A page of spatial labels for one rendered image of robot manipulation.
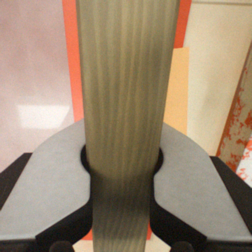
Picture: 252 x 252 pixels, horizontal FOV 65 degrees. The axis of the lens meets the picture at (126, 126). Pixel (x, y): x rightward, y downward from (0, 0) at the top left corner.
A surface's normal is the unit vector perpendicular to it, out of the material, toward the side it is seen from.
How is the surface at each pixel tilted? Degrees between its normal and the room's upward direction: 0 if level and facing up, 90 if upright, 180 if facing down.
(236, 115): 90
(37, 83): 0
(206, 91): 0
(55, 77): 0
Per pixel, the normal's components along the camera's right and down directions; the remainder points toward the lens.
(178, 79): 0.02, 0.47
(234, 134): -1.00, -0.02
